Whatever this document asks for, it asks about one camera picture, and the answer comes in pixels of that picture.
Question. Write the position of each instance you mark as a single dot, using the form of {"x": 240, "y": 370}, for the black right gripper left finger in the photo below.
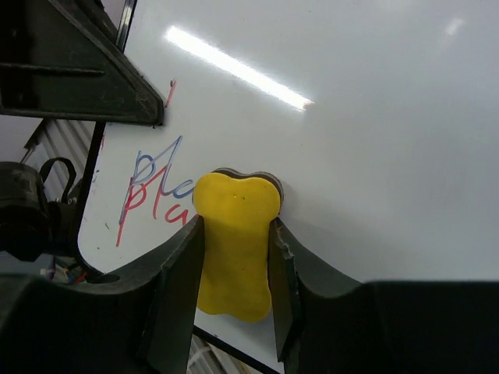
{"x": 136, "y": 319}

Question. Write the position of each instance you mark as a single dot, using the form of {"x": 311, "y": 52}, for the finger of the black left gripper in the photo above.
{"x": 59, "y": 60}

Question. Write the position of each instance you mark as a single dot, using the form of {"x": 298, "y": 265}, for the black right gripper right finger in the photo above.
{"x": 327, "y": 322}

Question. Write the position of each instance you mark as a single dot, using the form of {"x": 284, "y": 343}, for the yellow bone-shaped eraser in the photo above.
{"x": 237, "y": 210}

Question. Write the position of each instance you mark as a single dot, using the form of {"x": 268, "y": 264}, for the whiteboard with black frame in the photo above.
{"x": 379, "y": 118}

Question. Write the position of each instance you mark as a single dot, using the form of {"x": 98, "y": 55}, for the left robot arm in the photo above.
{"x": 31, "y": 225}

